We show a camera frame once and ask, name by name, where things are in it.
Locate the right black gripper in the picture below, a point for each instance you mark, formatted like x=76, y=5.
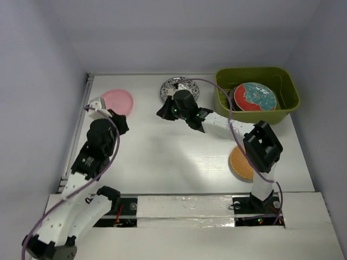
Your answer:
x=165, y=110

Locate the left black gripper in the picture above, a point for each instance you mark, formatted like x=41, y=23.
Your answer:
x=120, y=120

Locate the pink plastic plate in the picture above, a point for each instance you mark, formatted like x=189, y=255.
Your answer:
x=118, y=100

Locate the blue floral white plate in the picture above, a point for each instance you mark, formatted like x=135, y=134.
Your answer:
x=167, y=88

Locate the dark teal glazed plate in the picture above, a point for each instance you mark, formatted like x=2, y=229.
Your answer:
x=234, y=106

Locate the red teal flower plate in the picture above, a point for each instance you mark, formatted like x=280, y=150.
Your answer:
x=252, y=96

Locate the orange woven round plate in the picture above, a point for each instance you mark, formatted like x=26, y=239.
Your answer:
x=240, y=166

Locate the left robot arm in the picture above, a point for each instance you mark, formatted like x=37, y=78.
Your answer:
x=58, y=233

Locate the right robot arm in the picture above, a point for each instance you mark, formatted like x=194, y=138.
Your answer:
x=257, y=142

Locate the green plastic bin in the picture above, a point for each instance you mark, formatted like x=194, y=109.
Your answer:
x=277, y=79

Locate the silver foil covered bar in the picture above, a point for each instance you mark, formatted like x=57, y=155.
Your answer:
x=185, y=212

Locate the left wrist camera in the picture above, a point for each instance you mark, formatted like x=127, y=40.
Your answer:
x=96, y=107

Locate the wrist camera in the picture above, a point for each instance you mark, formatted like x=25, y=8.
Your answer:
x=96, y=107
x=179, y=87

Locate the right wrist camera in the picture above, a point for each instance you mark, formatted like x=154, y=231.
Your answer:
x=179, y=87

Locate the aluminium table edge rail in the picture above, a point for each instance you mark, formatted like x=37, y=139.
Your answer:
x=76, y=134

